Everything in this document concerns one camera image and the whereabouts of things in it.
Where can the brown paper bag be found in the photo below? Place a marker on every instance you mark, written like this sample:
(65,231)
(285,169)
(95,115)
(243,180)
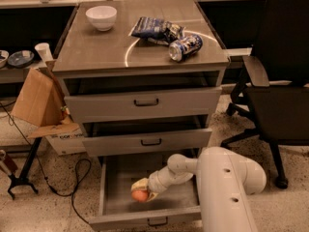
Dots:
(39,101)

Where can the black stand leg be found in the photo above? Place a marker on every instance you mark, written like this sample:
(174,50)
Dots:
(22,179)

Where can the grey middle drawer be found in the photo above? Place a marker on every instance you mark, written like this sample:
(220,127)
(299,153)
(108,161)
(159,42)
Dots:
(146,135)

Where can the orange-red apple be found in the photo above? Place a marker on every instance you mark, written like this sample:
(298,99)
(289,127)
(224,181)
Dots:
(140,195)

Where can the grey drawer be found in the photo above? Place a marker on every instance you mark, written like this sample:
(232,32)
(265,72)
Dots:
(120,98)
(117,210)
(146,135)

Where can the white bowl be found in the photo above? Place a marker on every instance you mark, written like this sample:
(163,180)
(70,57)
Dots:
(102,17)

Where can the grey drawer cabinet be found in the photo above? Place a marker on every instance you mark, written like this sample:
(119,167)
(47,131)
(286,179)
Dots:
(89,53)

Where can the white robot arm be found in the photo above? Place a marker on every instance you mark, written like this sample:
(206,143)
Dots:
(224,181)

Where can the grey top drawer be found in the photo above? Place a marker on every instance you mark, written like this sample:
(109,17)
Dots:
(120,98)

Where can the blue chip bag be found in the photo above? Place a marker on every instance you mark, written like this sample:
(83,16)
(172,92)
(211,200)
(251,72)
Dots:
(156,30)

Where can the grey bottom drawer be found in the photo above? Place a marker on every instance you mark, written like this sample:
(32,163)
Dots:
(117,210)

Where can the black office chair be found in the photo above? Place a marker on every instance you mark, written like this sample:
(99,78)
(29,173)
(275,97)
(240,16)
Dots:
(272,90)

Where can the white cardboard box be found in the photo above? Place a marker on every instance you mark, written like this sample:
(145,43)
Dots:
(64,139)

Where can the white paper cup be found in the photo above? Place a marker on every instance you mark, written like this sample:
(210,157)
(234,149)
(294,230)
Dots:
(43,50)

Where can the small bowl at left edge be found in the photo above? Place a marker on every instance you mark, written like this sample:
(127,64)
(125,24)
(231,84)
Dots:
(4,55)

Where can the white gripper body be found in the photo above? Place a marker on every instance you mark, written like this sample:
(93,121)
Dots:
(154,185)

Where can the dark round plate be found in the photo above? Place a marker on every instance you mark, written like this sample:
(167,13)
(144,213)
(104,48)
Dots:
(21,59)

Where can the blue soda can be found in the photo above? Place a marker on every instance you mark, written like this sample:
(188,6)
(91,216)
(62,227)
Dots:
(185,47)

